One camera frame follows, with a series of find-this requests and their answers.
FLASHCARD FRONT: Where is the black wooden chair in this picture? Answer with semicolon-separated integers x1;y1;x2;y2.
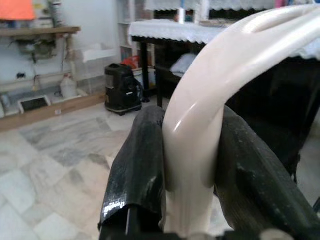
156;66;183;108

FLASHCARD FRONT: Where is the beige plastic dustpan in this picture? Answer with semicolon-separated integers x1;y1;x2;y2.
159;4;320;240

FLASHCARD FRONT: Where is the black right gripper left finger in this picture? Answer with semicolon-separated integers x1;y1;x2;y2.
98;106;168;240

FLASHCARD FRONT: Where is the white plastic jug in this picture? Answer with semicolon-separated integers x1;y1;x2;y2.
59;74;78;99

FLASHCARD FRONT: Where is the white shelving unit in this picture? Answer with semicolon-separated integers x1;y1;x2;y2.
117;0;136;63

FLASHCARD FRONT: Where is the black air purifier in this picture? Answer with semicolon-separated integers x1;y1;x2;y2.
104;63;144;117

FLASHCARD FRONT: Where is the wooden wall shelf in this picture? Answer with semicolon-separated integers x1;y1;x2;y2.
0;26;82;39

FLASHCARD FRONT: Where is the long wooden floor plank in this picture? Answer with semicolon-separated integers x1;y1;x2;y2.
0;93;106;132

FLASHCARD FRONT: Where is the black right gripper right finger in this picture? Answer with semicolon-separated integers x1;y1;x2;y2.
214;106;320;240

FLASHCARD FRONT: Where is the white pillow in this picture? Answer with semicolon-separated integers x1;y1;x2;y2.
171;53;196;75

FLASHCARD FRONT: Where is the black wooden table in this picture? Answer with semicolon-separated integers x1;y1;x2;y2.
131;36;320;181

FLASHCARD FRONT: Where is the white lace tablecloth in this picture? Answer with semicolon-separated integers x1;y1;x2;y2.
128;21;320;61

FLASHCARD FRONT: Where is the red plastic bag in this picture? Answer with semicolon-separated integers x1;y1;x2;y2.
121;56;141;70

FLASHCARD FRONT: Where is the orange cloth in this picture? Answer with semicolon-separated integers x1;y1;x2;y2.
0;0;36;21

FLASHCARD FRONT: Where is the white framed tablet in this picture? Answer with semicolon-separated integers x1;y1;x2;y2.
17;96;52;115

